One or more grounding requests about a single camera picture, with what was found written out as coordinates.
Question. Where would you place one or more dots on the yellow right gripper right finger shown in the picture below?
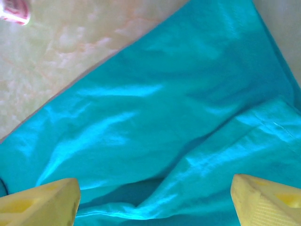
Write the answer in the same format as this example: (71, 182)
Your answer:
(265, 204)

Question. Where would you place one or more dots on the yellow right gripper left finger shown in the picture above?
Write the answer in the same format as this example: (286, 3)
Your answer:
(40, 207)

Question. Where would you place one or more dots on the teal t-shirt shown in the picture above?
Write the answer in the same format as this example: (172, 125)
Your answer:
(164, 106)

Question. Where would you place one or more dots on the light blue plastic basket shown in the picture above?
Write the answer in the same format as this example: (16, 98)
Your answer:
(14, 10)

